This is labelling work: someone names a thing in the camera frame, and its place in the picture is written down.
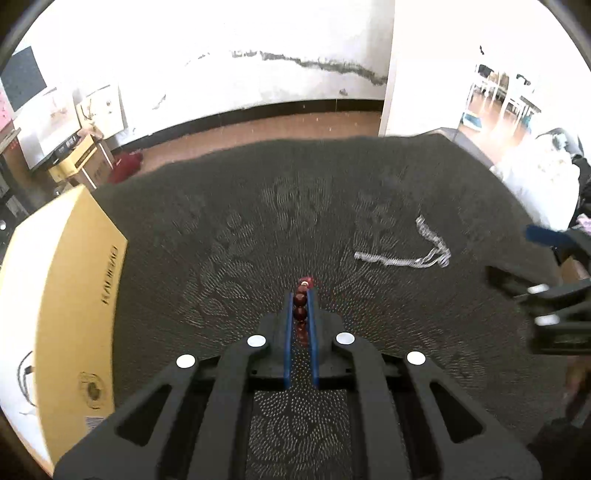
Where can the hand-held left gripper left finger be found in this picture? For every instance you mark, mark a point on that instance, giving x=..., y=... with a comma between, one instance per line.
x=288, y=341

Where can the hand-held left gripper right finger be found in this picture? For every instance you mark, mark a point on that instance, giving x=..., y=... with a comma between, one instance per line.
x=314, y=341

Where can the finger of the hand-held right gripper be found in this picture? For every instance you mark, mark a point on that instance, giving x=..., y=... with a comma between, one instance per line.
x=545, y=235
x=512, y=281

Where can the yellow cardboard box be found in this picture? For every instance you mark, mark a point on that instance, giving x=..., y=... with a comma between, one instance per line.
x=69, y=300

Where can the pink cloth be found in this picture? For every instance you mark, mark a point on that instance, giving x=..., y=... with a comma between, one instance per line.
x=585, y=223

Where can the white printed pillow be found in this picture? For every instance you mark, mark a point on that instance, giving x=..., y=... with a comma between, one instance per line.
x=540, y=184

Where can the black patterned tablecloth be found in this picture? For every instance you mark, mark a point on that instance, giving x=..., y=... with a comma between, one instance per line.
x=277, y=207

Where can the blue dustpan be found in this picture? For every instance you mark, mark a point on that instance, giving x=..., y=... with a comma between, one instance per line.
x=472, y=121

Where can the white chair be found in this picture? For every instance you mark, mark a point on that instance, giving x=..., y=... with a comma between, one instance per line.
x=489, y=87

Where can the white door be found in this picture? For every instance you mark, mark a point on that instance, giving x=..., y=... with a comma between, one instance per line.
x=415, y=69

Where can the dark red cloth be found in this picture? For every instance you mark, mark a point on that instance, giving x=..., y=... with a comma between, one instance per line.
x=124, y=167

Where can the yellow carton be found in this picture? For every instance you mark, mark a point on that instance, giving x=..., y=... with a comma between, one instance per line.
x=76, y=161

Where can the tan gift bag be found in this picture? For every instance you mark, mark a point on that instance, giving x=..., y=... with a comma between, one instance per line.
x=101, y=110

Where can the white paper bag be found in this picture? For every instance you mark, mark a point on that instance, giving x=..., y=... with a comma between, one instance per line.
x=46, y=124

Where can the dark desk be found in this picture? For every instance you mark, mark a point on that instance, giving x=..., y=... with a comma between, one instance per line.
x=7, y=175

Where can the white framed monitor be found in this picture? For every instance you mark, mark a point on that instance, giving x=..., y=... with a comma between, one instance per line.
x=23, y=78

